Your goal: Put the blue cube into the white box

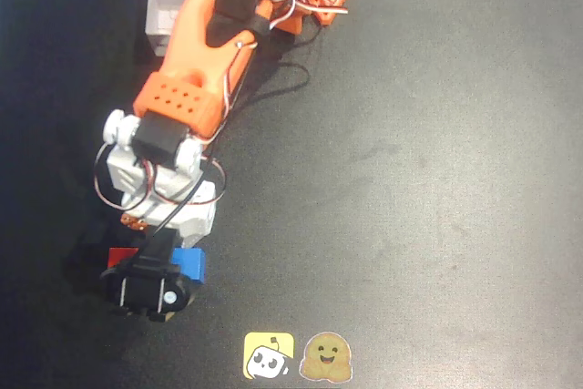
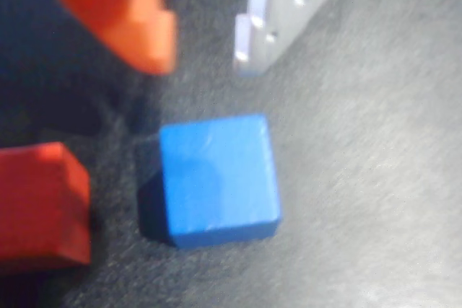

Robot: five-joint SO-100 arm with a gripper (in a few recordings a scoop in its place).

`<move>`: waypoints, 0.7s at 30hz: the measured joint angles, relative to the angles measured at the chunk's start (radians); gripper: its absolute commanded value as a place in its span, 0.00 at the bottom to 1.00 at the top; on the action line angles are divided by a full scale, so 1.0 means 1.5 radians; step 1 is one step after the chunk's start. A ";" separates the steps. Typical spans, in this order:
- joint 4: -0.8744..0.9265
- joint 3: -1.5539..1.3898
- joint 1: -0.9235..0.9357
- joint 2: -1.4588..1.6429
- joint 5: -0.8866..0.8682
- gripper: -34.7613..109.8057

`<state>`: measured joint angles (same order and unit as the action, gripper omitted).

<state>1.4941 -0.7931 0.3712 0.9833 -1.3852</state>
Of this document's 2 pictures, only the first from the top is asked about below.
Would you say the white red servo wire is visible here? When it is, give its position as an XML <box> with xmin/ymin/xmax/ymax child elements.
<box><xmin>268</xmin><ymin>0</ymin><xmax>351</xmax><ymax>31</ymax></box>

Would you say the red cube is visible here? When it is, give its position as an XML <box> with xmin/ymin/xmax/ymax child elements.
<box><xmin>107</xmin><ymin>247</ymin><xmax>140</xmax><ymax>268</ymax></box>

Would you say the hugging face emoji sticker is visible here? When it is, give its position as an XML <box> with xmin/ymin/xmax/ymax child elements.
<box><xmin>298</xmin><ymin>331</ymin><xmax>354</xmax><ymax>382</ymax></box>

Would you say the black gripper-mounted camera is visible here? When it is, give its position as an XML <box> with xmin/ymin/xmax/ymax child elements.
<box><xmin>99</xmin><ymin>229</ymin><xmax>196</xmax><ymax>322</ymax></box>

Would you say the yellow robot mascot sticker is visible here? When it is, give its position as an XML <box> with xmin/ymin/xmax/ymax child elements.
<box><xmin>243</xmin><ymin>332</ymin><xmax>296</xmax><ymax>380</ymax></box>

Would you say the white cardboard box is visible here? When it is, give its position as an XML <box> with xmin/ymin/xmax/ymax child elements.
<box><xmin>145</xmin><ymin>0</ymin><xmax>199</xmax><ymax>57</ymax></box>

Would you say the blue cube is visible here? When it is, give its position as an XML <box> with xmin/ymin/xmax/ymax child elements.
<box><xmin>171</xmin><ymin>247</ymin><xmax>207</xmax><ymax>285</ymax></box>

